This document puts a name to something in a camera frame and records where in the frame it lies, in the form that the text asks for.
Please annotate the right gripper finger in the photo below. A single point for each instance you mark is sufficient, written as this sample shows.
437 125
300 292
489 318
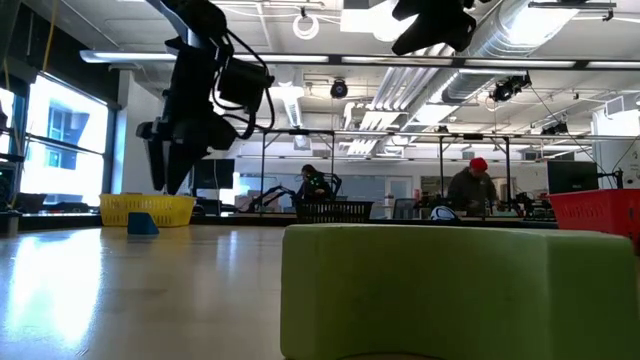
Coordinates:
462 37
412 41

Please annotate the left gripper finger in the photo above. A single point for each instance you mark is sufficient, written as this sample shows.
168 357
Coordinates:
177 167
157 160

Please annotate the black background robot arm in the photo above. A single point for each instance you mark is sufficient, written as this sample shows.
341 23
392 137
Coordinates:
530 205
270 196

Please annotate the black monitor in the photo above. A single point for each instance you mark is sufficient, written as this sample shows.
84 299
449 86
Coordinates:
572 176
215 174

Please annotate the yellow plastic basket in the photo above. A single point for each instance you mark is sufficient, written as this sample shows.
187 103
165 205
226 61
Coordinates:
150 210

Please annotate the blue foam wedge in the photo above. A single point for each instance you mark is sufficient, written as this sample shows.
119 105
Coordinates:
142 225

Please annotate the black ceiling spotlight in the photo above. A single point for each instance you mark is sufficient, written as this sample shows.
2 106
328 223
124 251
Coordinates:
510 87
555 128

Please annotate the overhead light bar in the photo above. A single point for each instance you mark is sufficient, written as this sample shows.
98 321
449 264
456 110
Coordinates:
125 56

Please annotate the large window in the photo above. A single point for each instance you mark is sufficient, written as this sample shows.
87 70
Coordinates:
65 150

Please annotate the person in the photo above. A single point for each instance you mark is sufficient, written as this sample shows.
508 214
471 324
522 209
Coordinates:
315 187
470 192

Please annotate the black plastic basket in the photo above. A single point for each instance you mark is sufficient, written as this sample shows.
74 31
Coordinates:
332 212

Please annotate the grey office chair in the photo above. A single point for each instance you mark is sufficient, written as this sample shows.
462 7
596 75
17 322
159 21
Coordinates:
405 209

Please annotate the red plastic basket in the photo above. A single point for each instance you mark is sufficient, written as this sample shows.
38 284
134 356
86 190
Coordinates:
595 212

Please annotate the green foam arch block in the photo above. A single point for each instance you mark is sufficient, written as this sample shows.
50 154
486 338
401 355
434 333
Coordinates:
450 290

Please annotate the silver ventilation duct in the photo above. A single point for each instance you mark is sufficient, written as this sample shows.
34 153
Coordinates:
500 45

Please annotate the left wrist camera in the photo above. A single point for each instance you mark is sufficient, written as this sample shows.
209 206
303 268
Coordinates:
245 85

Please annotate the black ceiling camera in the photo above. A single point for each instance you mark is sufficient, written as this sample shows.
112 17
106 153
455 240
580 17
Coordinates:
339 89

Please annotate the black rig frame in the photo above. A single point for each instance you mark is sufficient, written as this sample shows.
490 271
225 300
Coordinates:
297 131
472 136

